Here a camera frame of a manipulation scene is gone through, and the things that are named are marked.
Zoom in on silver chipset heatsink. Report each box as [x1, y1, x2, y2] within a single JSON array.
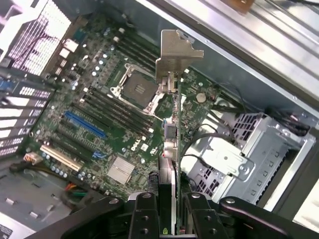
[[107, 156, 136, 184]]

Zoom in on green Dell motherboard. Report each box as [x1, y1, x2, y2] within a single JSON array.
[[27, 14, 222, 197]]

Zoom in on silver perforated drive cage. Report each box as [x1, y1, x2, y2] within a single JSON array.
[[184, 112, 317, 206]]

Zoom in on long black expansion slot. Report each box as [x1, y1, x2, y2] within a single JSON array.
[[69, 101, 112, 129], [56, 128, 99, 152], [48, 138, 92, 162]]

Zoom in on white expansion slot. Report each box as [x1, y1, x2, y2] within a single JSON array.
[[39, 144, 83, 172]]

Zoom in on RAM slot white latches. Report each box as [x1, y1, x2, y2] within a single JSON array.
[[113, 36, 158, 65], [83, 86, 154, 132], [79, 97, 147, 141], [119, 27, 160, 54]]

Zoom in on blue expansion slot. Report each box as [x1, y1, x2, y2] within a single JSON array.
[[64, 111, 107, 139]]

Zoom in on silver socket cover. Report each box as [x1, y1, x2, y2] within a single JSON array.
[[142, 93, 166, 117]]

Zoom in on CPU socket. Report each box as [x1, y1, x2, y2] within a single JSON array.
[[109, 63, 162, 110]]

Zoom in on white power connector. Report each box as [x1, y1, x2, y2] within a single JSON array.
[[23, 152, 43, 165]]

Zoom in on grey open PC case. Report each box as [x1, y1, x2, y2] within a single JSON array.
[[0, 0, 319, 225]]

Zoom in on silver rear port block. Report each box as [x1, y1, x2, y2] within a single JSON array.
[[58, 38, 79, 60]]

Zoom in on blue card retention clip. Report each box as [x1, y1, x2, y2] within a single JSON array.
[[0, 78, 17, 94]]

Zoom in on multicolour wire bundle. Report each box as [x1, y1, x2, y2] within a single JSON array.
[[62, 183, 88, 199]]

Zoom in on black SATA wire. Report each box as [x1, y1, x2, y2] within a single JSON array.
[[181, 123, 236, 160]]

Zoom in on sleeved yellow black power cable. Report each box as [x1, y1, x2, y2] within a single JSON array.
[[9, 159, 88, 200]]

